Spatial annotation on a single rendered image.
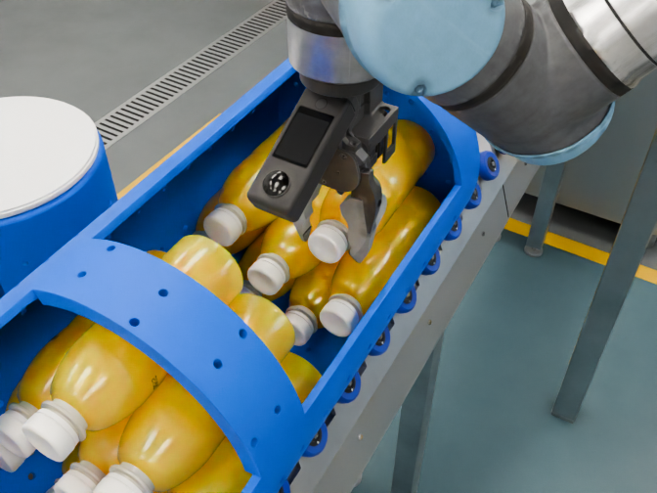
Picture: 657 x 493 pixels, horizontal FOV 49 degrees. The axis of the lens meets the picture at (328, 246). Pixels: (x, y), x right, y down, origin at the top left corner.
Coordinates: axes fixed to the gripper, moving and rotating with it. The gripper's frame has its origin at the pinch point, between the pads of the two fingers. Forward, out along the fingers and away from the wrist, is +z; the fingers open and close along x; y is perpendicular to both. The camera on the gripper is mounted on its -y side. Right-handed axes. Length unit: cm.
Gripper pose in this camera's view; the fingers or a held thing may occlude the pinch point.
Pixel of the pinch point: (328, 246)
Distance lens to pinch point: 74.5
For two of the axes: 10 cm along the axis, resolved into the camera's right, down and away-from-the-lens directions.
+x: -8.7, -3.4, 3.5
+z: 0.0, 7.2, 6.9
